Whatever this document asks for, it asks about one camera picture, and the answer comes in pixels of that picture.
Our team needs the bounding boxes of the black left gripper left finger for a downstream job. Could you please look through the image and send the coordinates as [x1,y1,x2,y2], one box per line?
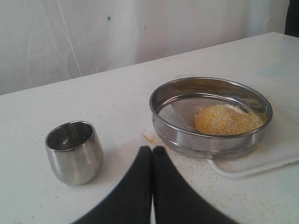
[75,146,152,224]

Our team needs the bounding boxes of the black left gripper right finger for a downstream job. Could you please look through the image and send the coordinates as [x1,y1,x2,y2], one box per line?
[152,146,236,224]

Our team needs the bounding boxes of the stainless steel cup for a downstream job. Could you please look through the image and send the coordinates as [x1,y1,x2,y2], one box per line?
[45,121,104,186]

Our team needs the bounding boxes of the round steel mesh sieve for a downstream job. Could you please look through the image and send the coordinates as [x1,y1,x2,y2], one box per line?
[149,77,273,159]

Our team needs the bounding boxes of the yellow and white grain mix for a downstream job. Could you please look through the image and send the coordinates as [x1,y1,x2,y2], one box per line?
[193,104,263,135]

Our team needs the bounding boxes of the white square plastic tray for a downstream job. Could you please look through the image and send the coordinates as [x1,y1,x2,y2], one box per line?
[207,101,299,179]

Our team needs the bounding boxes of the white curtain backdrop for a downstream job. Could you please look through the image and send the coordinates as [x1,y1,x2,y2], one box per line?
[0,0,296,94]

